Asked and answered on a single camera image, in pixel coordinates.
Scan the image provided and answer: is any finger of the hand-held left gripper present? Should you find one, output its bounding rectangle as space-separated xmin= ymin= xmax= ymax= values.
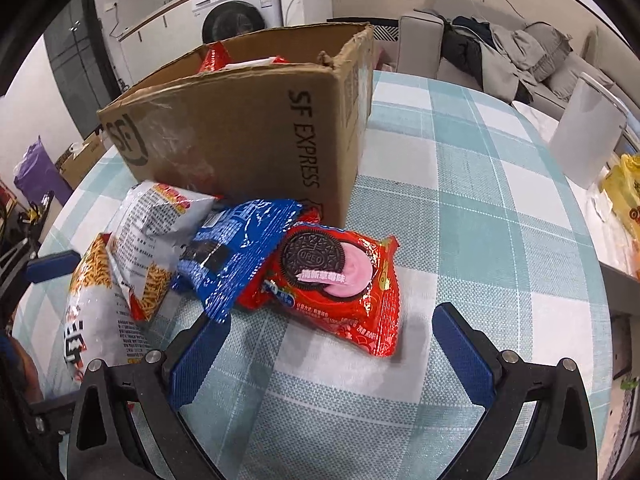
xmin=0 ymin=237 xmax=83 ymax=311

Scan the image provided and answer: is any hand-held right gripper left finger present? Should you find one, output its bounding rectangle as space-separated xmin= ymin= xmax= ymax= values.
xmin=67 ymin=305 xmax=233 ymax=480

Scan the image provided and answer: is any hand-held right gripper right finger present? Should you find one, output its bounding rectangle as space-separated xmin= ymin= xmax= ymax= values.
xmin=432 ymin=302 xmax=598 ymax=480

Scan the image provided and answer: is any white black red snack packet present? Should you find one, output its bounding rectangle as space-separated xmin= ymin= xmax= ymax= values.
xmin=62 ymin=232 xmax=153 ymax=411

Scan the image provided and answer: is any white orange snack packet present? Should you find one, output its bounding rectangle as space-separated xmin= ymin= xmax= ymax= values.
xmin=107 ymin=180 xmax=223 ymax=323

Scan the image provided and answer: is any blue cookie packet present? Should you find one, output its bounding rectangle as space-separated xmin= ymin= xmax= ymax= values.
xmin=171 ymin=199 xmax=321 ymax=322

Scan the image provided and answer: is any red cookie packet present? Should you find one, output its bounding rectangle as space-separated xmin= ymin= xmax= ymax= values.
xmin=235 ymin=220 xmax=402 ymax=358

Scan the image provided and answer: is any brown cardboard box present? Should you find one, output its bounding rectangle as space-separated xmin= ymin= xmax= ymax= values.
xmin=96 ymin=22 xmax=376 ymax=228

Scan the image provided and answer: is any white red-edged snack packet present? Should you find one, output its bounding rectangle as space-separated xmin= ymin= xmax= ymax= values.
xmin=220 ymin=56 xmax=291 ymax=72

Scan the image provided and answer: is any purple bag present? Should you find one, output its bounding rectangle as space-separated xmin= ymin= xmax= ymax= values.
xmin=12 ymin=136 xmax=73 ymax=206

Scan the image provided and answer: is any printed cardboard box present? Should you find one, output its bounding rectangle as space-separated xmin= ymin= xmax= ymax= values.
xmin=55 ymin=130 xmax=108 ymax=191

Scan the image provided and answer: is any teal checkered tablecloth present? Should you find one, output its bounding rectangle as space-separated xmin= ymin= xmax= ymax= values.
xmin=12 ymin=70 xmax=613 ymax=480

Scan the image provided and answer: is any black glass door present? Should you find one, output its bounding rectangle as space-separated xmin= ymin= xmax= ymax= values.
xmin=42 ymin=0 xmax=123 ymax=111

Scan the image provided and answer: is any yellow plastic bag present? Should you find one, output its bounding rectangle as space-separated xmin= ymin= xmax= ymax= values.
xmin=600 ymin=154 xmax=640 ymax=238

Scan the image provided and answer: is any white cylindrical bin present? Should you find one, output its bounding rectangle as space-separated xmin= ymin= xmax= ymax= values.
xmin=550 ymin=72 xmax=628 ymax=188

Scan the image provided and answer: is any white kitchen counter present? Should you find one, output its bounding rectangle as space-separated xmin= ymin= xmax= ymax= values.
xmin=117 ymin=0 xmax=281 ymax=43

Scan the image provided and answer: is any beige cushion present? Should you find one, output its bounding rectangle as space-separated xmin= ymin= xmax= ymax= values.
xmin=542 ymin=52 xmax=616 ymax=106

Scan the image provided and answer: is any grey jacket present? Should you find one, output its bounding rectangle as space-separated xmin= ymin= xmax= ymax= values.
xmin=480 ymin=22 xmax=546 ymax=106

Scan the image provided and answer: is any dark clothing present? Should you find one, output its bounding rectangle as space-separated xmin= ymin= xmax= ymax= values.
xmin=442 ymin=16 xmax=493 ymax=86

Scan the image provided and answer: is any beige sofa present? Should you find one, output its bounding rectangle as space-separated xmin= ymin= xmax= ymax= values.
xmin=395 ymin=0 xmax=640 ymax=126

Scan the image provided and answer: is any grey cushion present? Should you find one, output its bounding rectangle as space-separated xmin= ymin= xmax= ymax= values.
xmin=525 ymin=22 xmax=573 ymax=83

